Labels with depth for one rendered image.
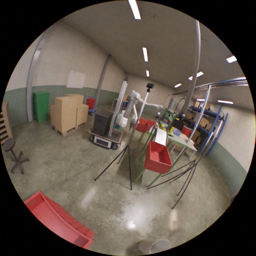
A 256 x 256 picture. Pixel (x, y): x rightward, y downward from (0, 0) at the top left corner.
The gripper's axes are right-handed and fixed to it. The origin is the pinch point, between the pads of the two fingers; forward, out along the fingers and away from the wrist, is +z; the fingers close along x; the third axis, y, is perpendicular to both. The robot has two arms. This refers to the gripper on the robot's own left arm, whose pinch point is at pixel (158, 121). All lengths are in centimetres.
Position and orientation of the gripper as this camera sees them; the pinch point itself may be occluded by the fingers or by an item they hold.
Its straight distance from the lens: 206.5
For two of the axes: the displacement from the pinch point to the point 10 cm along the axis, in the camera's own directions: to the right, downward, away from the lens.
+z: -1.3, 9.5, -2.8
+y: -9.4, -2.1, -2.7
